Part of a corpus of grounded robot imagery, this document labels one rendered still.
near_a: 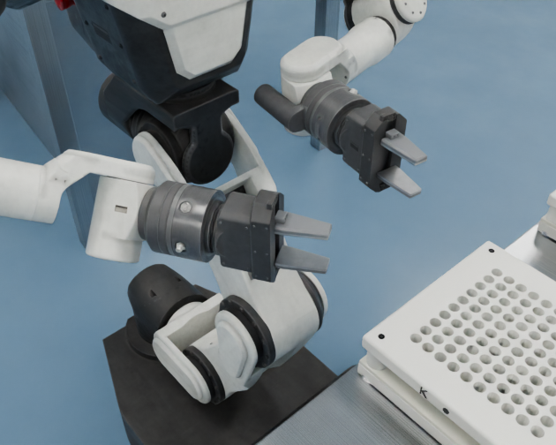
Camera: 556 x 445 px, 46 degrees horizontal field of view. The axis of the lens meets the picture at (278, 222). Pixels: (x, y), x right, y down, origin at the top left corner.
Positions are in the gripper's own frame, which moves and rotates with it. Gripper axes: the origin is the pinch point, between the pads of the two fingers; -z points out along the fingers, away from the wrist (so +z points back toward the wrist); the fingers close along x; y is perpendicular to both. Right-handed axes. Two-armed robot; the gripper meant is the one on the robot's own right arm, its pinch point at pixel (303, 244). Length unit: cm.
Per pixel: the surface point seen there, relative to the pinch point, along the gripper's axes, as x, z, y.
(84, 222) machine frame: 87, 92, -80
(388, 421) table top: 15.0, -13.2, 10.3
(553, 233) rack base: 13.6, -31.2, -26.9
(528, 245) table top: 14.9, -27.9, -24.5
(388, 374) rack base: 12.3, -12.1, 5.9
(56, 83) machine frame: 37, 90, -81
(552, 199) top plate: 8.1, -29.7, -27.8
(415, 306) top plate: 7.7, -13.6, -1.3
